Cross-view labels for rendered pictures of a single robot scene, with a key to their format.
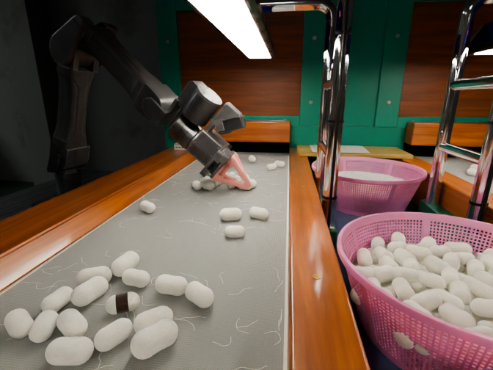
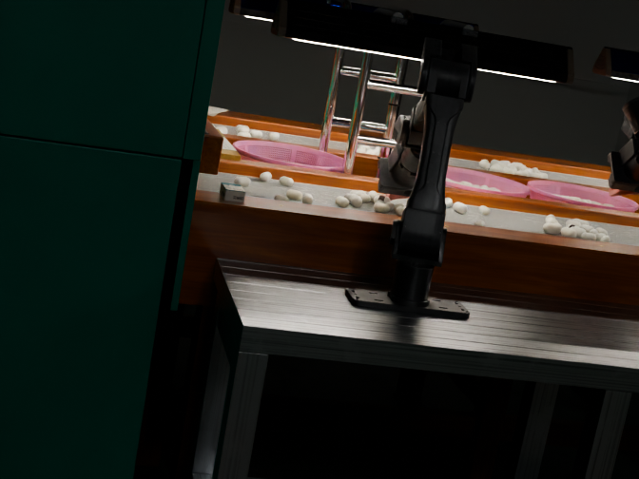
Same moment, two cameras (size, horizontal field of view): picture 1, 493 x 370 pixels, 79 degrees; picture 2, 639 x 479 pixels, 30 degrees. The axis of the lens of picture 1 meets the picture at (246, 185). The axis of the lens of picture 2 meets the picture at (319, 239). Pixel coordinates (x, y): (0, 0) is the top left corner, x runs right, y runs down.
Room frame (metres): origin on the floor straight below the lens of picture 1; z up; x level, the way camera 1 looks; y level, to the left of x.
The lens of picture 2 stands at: (1.67, 2.17, 1.18)
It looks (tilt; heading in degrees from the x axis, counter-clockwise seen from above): 13 degrees down; 247
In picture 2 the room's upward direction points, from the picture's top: 10 degrees clockwise
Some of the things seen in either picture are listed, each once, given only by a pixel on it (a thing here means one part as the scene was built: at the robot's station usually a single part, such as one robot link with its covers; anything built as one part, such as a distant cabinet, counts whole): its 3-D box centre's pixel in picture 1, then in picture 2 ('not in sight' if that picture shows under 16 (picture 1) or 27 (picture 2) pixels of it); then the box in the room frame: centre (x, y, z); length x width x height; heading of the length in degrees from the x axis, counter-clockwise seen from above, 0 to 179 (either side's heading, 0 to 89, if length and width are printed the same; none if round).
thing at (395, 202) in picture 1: (363, 184); (288, 174); (0.73, -0.30, 0.72); 0.27 x 0.27 x 0.10
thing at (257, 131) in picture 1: (246, 130); (194, 139); (1.04, 0.00, 0.83); 0.30 x 0.06 x 0.07; 82
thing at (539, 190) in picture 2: not in sight; (578, 213); (0.01, -0.20, 0.72); 0.27 x 0.27 x 0.10
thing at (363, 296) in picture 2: (69, 183); (411, 283); (0.78, 0.49, 0.71); 0.20 x 0.07 x 0.08; 170
